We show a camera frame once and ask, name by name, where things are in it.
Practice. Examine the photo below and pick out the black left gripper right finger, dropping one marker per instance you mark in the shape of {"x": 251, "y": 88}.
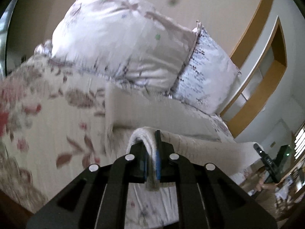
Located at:
{"x": 206, "y": 197}

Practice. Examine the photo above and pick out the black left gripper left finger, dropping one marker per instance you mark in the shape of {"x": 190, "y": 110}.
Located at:
{"x": 96, "y": 198}

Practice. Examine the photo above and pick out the cream cable knit sweater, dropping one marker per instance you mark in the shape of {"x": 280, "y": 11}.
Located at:
{"x": 134, "y": 115}

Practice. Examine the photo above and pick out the right hand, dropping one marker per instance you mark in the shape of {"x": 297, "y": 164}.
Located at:
{"x": 262, "y": 185}

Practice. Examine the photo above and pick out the floral bed sheet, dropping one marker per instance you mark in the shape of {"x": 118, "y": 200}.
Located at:
{"x": 52, "y": 128}

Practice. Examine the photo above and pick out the blue floral right pillow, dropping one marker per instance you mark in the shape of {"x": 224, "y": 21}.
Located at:
{"x": 205, "y": 81}

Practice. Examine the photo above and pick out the wooden headboard shelf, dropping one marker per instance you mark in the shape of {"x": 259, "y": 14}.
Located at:
{"x": 262, "y": 59}

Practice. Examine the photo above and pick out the white floral left pillow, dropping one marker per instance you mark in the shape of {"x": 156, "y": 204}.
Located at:
{"x": 126, "y": 40}

